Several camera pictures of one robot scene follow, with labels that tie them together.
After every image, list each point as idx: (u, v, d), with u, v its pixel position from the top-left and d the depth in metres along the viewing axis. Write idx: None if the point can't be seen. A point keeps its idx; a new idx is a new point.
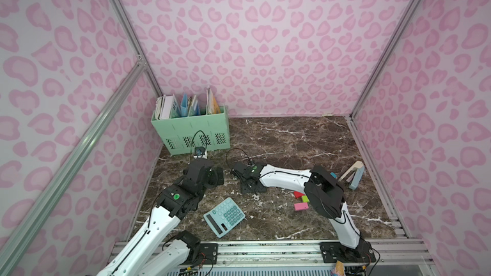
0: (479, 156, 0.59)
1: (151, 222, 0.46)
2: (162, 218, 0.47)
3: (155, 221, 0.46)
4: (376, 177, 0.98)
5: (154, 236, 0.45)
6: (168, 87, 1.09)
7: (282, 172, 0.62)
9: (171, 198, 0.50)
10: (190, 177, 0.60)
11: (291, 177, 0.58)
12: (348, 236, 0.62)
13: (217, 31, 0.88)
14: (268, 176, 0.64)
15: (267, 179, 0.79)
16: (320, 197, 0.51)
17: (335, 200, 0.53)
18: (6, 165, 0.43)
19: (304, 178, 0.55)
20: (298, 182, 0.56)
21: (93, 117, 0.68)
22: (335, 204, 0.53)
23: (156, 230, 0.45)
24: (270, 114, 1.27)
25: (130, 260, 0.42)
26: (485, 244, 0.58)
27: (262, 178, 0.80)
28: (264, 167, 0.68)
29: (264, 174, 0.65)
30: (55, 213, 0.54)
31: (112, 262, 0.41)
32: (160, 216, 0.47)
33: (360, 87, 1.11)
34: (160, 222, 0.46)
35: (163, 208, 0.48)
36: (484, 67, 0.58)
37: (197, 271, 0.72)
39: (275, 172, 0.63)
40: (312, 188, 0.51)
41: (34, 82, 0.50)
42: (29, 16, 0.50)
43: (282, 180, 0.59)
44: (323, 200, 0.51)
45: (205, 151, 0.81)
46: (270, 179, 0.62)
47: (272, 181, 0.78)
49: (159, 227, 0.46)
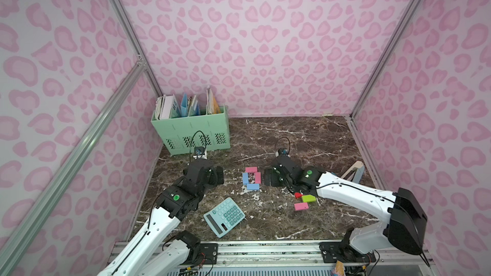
0: (479, 156, 0.59)
1: (151, 223, 0.46)
2: (162, 220, 0.47)
3: (155, 222, 0.46)
4: (376, 178, 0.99)
5: (154, 237, 0.45)
6: (168, 87, 1.09)
7: (351, 186, 0.51)
9: (171, 199, 0.50)
10: (190, 177, 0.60)
11: (365, 195, 0.48)
12: (367, 245, 0.59)
13: (217, 30, 0.88)
14: (332, 187, 0.53)
15: (327, 194, 0.54)
16: (412, 234, 0.41)
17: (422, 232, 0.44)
18: (6, 165, 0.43)
19: (388, 202, 0.45)
20: (378, 205, 0.45)
21: (92, 117, 0.68)
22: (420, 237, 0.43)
23: (156, 231, 0.45)
24: (270, 114, 1.27)
25: (130, 260, 0.42)
26: (485, 244, 0.58)
27: (321, 190, 0.54)
28: (323, 174, 0.57)
29: (326, 185, 0.54)
30: (55, 213, 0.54)
31: (112, 262, 0.42)
32: (160, 218, 0.47)
33: (360, 87, 1.11)
34: (160, 223, 0.46)
35: (164, 209, 0.48)
36: (484, 67, 0.58)
37: (197, 271, 0.72)
39: (341, 186, 0.52)
40: (401, 220, 0.41)
41: (34, 82, 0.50)
42: (29, 16, 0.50)
43: (351, 198, 0.49)
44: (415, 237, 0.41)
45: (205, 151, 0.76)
46: (333, 193, 0.52)
47: (331, 197, 0.54)
49: (159, 228, 0.46)
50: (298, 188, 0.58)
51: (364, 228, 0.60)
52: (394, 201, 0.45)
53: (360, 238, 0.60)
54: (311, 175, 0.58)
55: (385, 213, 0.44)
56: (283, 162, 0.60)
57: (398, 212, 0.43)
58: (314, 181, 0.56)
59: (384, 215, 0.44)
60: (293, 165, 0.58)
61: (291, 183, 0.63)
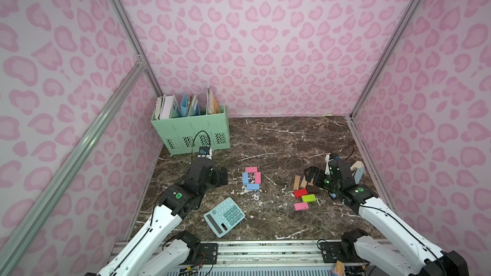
0: (479, 156, 0.59)
1: (153, 221, 0.47)
2: (164, 217, 0.47)
3: (158, 219, 0.47)
4: (376, 177, 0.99)
5: (156, 234, 0.45)
6: (168, 87, 1.09)
7: (396, 221, 0.49)
9: (173, 197, 0.50)
10: (192, 176, 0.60)
11: (407, 236, 0.46)
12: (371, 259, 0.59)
13: (217, 30, 0.88)
14: (377, 212, 0.52)
15: (367, 215, 0.55)
16: None
17: None
18: (6, 165, 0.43)
19: (429, 253, 0.42)
20: (417, 251, 0.43)
21: (93, 117, 0.68)
22: None
23: (159, 229, 0.46)
24: (270, 114, 1.27)
25: (132, 257, 0.42)
26: (485, 244, 0.58)
27: (363, 209, 0.55)
28: (373, 197, 0.56)
29: (371, 207, 0.54)
30: (55, 213, 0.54)
31: (114, 259, 0.42)
32: (162, 214, 0.48)
33: (360, 87, 1.11)
34: (162, 220, 0.47)
35: (166, 207, 0.49)
36: (484, 67, 0.58)
37: (197, 271, 0.72)
39: (387, 215, 0.51)
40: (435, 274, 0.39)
41: (34, 82, 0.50)
42: (29, 16, 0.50)
43: (392, 232, 0.49)
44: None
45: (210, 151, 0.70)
46: (375, 217, 0.52)
47: (371, 221, 0.55)
49: (162, 225, 0.46)
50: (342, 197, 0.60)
51: (387, 252, 0.56)
52: (438, 257, 0.41)
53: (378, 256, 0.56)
54: (360, 192, 0.58)
55: (419, 261, 0.42)
56: (342, 168, 0.61)
57: (435, 267, 0.40)
58: (362, 197, 0.57)
59: (417, 263, 0.43)
60: (349, 174, 0.62)
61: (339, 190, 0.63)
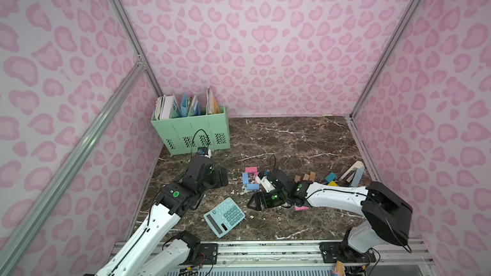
0: (479, 156, 0.59)
1: (151, 220, 0.46)
2: (162, 216, 0.46)
3: (155, 218, 0.46)
4: (376, 178, 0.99)
5: (154, 234, 0.44)
6: (168, 87, 1.09)
7: (332, 189, 0.56)
9: (171, 195, 0.49)
10: (191, 174, 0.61)
11: (342, 195, 0.52)
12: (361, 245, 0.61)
13: (217, 30, 0.88)
14: (317, 195, 0.58)
15: (316, 202, 0.59)
16: (387, 221, 0.44)
17: (403, 222, 0.45)
18: (6, 165, 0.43)
19: (361, 197, 0.49)
20: (353, 201, 0.49)
21: (92, 117, 0.68)
22: (403, 227, 0.44)
23: (156, 229, 0.45)
24: (270, 114, 1.27)
25: (129, 258, 0.41)
26: (485, 243, 0.58)
27: (310, 200, 0.60)
28: (310, 185, 0.63)
29: (312, 193, 0.59)
30: (55, 213, 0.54)
31: (112, 260, 0.41)
32: (160, 214, 0.46)
33: (360, 87, 1.11)
34: (160, 220, 0.46)
35: (163, 206, 0.47)
36: (484, 67, 0.58)
37: (197, 271, 0.72)
39: (325, 191, 0.57)
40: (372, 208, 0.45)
41: (34, 82, 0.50)
42: (29, 16, 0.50)
43: (334, 200, 0.54)
44: (390, 225, 0.44)
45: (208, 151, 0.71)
46: (320, 200, 0.58)
47: (321, 204, 0.59)
49: (159, 225, 0.45)
50: (293, 202, 0.64)
51: (360, 225, 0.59)
52: (366, 195, 0.48)
53: (355, 235, 0.62)
54: (301, 188, 0.64)
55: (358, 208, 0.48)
56: (279, 177, 0.65)
57: (369, 202, 0.46)
58: (303, 192, 0.62)
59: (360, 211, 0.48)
60: (287, 179, 0.67)
61: (288, 197, 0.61)
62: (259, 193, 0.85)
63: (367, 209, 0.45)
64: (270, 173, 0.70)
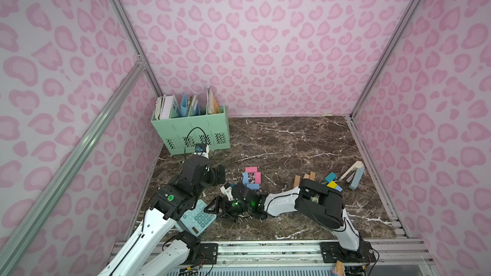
0: (479, 156, 0.59)
1: (145, 226, 0.44)
2: (156, 222, 0.45)
3: (149, 224, 0.45)
4: (376, 178, 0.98)
5: (149, 239, 0.43)
6: (168, 87, 1.09)
7: (279, 195, 0.64)
9: (165, 200, 0.48)
10: (185, 176, 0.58)
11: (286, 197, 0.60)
12: (349, 239, 0.60)
13: (217, 31, 0.88)
14: (271, 204, 0.65)
15: (272, 210, 0.65)
16: (312, 210, 0.51)
17: (330, 206, 0.52)
18: (6, 165, 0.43)
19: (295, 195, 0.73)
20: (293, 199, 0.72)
21: (93, 117, 0.68)
22: (330, 211, 0.51)
23: (151, 234, 0.44)
24: (270, 114, 1.27)
25: (124, 264, 0.41)
26: (485, 244, 0.58)
27: (268, 211, 0.66)
28: (264, 198, 0.71)
29: (267, 204, 0.67)
30: (55, 213, 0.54)
31: (107, 267, 0.41)
32: (155, 220, 0.45)
33: (360, 87, 1.11)
34: (155, 225, 0.44)
35: (158, 211, 0.46)
36: (484, 67, 0.58)
37: (197, 271, 0.72)
39: (273, 199, 0.65)
40: (300, 203, 0.52)
41: (34, 82, 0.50)
42: (29, 16, 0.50)
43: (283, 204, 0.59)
44: (317, 213, 0.50)
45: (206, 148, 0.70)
46: (274, 207, 0.64)
47: (275, 211, 0.65)
49: (153, 230, 0.44)
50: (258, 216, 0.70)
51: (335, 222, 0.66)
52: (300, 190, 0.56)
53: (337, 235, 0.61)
54: (261, 202, 0.71)
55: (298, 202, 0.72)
56: (246, 195, 0.68)
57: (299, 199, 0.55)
58: (262, 206, 0.69)
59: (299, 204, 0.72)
60: (250, 194, 0.68)
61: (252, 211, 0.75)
62: (220, 199, 0.76)
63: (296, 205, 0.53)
64: (236, 190, 0.71)
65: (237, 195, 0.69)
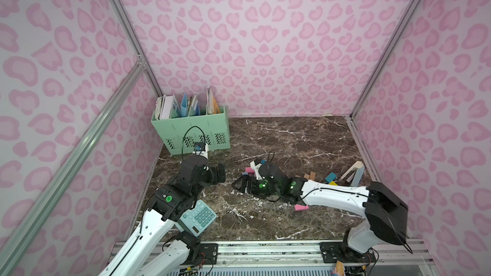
0: (479, 156, 0.59)
1: (143, 227, 0.44)
2: (154, 223, 0.44)
3: (148, 225, 0.44)
4: (376, 178, 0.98)
5: (147, 241, 0.43)
6: (168, 87, 1.09)
7: (328, 187, 0.55)
9: (163, 200, 0.47)
10: (183, 176, 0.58)
11: (342, 195, 0.51)
12: (364, 243, 0.59)
13: (217, 31, 0.88)
14: (313, 193, 0.56)
15: (312, 200, 0.57)
16: (389, 223, 0.43)
17: (402, 223, 0.45)
18: (6, 165, 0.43)
19: (362, 197, 0.47)
20: (354, 202, 0.48)
21: (92, 117, 0.68)
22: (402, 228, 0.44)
23: (149, 236, 0.43)
24: (270, 114, 1.27)
25: (123, 266, 0.40)
26: (485, 244, 0.58)
27: (305, 199, 0.57)
28: (305, 183, 0.60)
29: (309, 193, 0.57)
30: (55, 213, 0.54)
31: (105, 269, 0.40)
32: (153, 221, 0.45)
33: (360, 87, 1.11)
34: (153, 227, 0.44)
35: (156, 212, 0.46)
36: (484, 67, 0.58)
37: (197, 271, 0.72)
39: (321, 191, 0.55)
40: (374, 209, 0.44)
41: (34, 82, 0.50)
42: (29, 16, 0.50)
43: (332, 200, 0.52)
44: (394, 227, 0.43)
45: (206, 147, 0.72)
46: (316, 198, 0.55)
47: (316, 202, 0.56)
49: (151, 232, 0.44)
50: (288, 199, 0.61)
51: (360, 225, 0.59)
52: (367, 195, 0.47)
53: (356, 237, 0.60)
54: (295, 186, 0.61)
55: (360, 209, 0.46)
56: (274, 174, 0.60)
57: (371, 204, 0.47)
58: (298, 191, 0.59)
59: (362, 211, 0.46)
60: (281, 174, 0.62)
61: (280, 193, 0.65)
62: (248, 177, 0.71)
63: (368, 211, 0.44)
64: (263, 167, 0.64)
65: (264, 174, 0.62)
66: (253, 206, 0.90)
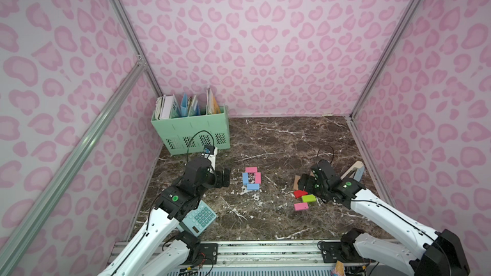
0: (479, 156, 0.59)
1: (150, 225, 0.46)
2: (161, 221, 0.46)
3: (154, 223, 0.46)
4: (376, 178, 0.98)
5: (153, 238, 0.45)
6: (168, 87, 1.09)
7: (390, 209, 0.50)
9: (169, 200, 0.49)
10: (188, 177, 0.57)
11: (401, 223, 0.46)
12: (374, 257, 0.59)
13: (217, 31, 0.88)
14: (369, 204, 0.52)
15: (360, 209, 0.54)
16: None
17: None
18: (6, 165, 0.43)
19: (426, 237, 0.43)
20: (414, 237, 0.44)
21: (93, 117, 0.68)
22: None
23: (155, 232, 0.45)
24: (270, 114, 1.27)
25: (128, 262, 0.42)
26: (485, 243, 0.58)
27: (355, 205, 0.55)
28: (361, 190, 0.56)
29: (362, 200, 0.54)
30: (54, 213, 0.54)
31: (110, 264, 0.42)
32: (159, 218, 0.47)
33: (360, 87, 1.11)
34: (159, 223, 0.46)
35: (162, 210, 0.48)
36: (484, 67, 0.58)
37: (197, 271, 0.72)
39: (378, 206, 0.51)
40: (436, 257, 0.39)
41: (34, 82, 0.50)
42: (29, 16, 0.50)
43: (387, 222, 0.48)
44: None
45: (214, 151, 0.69)
46: (369, 211, 0.52)
47: (363, 214, 0.54)
49: (158, 229, 0.45)
50: (332, 196, 0.60)
51: (383, 244, 0.57)
52: (434, 239, 0.42)
53: (373, 247, 0.58)
54: (349, 186, 0.58)
55: (419, 248, 0.42)
56: (323, 167, 0.63)
57: (435, 248, 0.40)
58: (350, 192, 0.56)
59: (417, 250, 0.43)
60: (332, 172, 0.63)
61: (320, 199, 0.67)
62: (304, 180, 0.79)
63: (429, 255, 0.40)
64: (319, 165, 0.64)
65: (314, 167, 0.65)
66: (253, 206, 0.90)
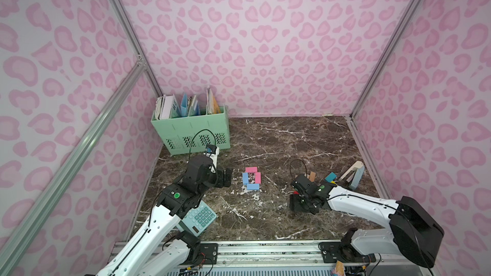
0: (479, 156, 0.59)
1: (151, 221, 0.46)
2: (163, 217, 0.47)
3: (156, 220, 0.46)
4: (376, 178, 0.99)
5: (154, 235, 0.45)
6: (168, 87, 1.09)
7: (357, 196, 0.55)
9: (171, 197, 0.50)
10: (190, 175, 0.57)
11: (368, 204, 0.51)
12: (371, 248, 0.59)
13: (217, 31, 0.88)
14: (341, 198, 0.57)
15: (337, 205, 0.58)
16: (415, 240, 0.42)
17: (432, 244, 0.43)
18: (6, 165, 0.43)
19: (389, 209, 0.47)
20: (381, 212, 0.47)
21: (93, 116, 0.69)
22: (430, 249, 0.42)
23: (157, 229, 0.45)
24: (270, 114, 1.27)
25: (130, 259, 0.42)
26: (485, 244, 0.58)
27: (332, 202, 0.59)
28: (334, 188, 0.61)
29: (335, 197, 0.58)
30: (55, 213, 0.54)
31: (112, 260, 0.41)
32: (161, 215, 0.47)
33: (360, 87, 1.11)
34: (161, 220, 0.46)
35: (164, 207, 0.48)
36: (484, 67, 0.58)
37: (197, 271, 0.72)
39: (349, 197, 0.56)
40: (401, 223, 0.43)
41: (34, 82, 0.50)
42: (28, 16, 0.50)
43: (357, 208, 0.53)
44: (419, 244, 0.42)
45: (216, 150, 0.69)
46: (344, 204, 0.56)
47: (342, 209, 0.58)
49: (160, 226, 0.46)
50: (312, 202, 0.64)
51: (372, 231, 0.60)
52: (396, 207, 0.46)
53: (365, 239, 0.60)
54: (323, 190, 0.63)
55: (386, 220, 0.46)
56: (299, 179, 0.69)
57: (398, 216, 0.46)
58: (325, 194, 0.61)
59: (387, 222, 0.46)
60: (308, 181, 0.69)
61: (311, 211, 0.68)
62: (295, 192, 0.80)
63: (394, 223, 0.43)
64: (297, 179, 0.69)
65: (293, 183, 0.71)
66: (253, 206, 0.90)
